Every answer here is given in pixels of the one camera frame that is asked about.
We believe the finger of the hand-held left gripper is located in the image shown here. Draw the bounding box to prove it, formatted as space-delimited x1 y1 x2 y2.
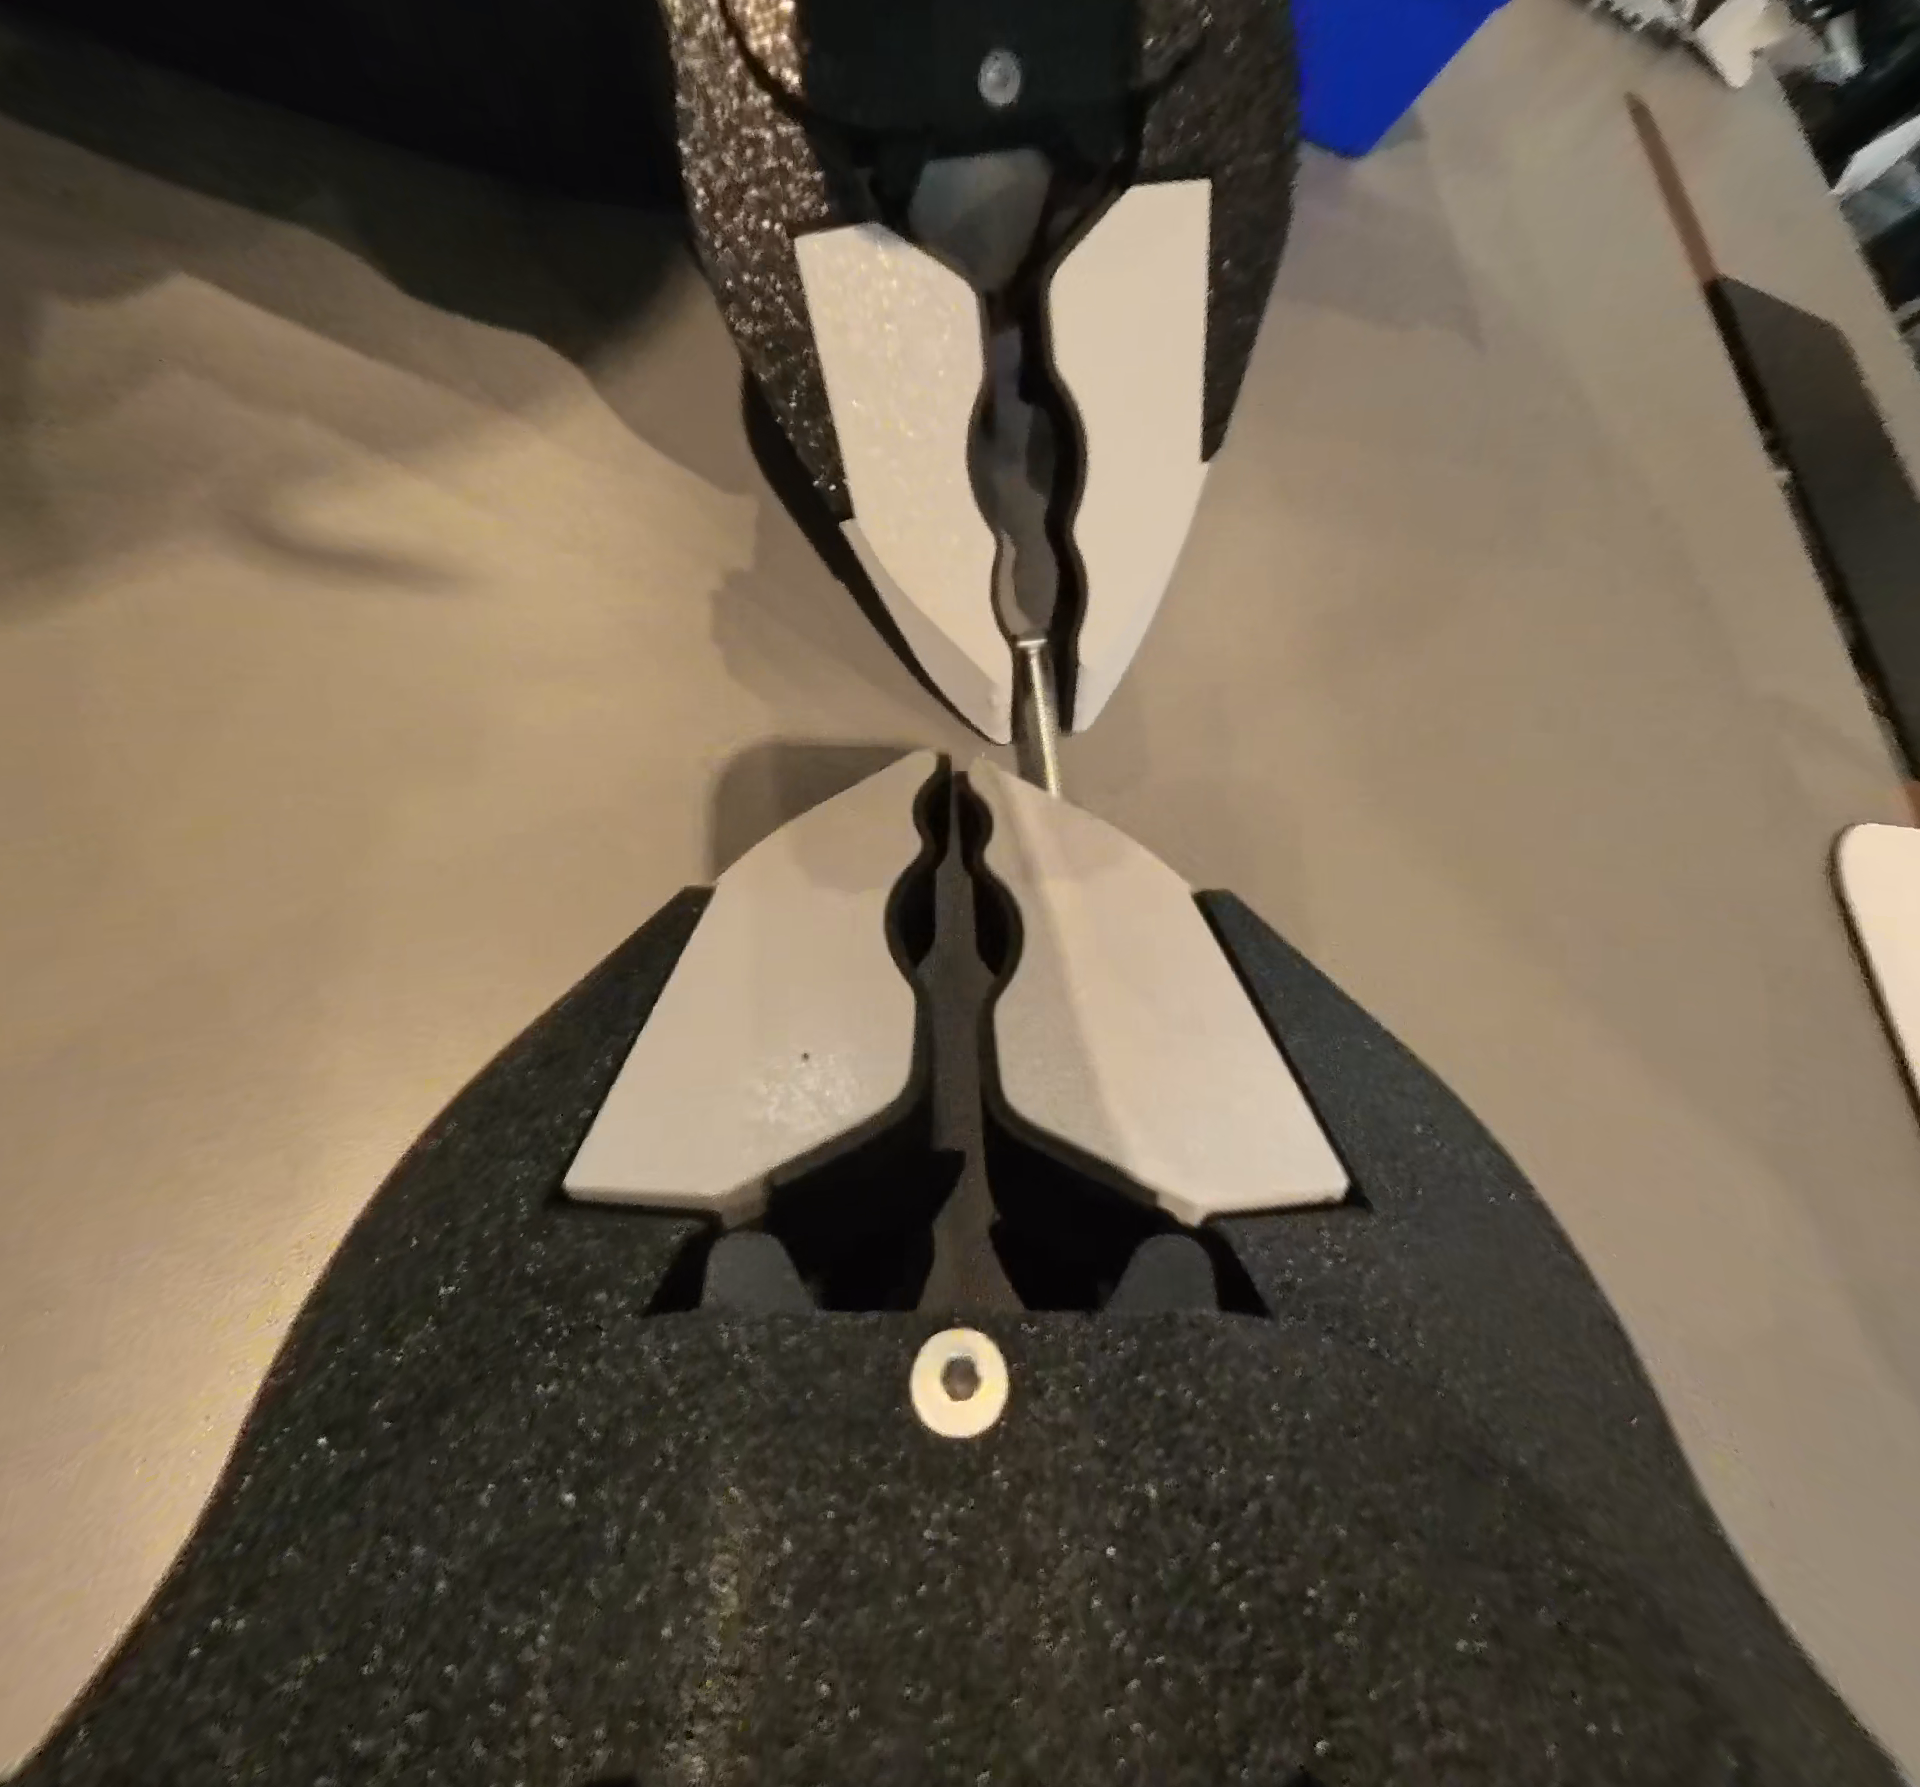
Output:
792 220 1038 745
1027 180 1215 735

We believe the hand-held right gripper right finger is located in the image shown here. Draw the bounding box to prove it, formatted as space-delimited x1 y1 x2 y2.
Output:
956 760 1352 1223

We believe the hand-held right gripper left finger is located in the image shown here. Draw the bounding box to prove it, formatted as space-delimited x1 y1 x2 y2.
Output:
563 750 961 1227

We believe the silver bolt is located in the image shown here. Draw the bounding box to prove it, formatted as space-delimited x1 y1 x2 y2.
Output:
1014 632 1071 803

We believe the blue plastic bin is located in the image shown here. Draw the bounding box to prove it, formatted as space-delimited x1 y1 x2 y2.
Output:
1250 0 1629 155

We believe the white document stand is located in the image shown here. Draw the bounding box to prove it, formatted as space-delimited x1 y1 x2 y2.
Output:
1833 821 1920 1128

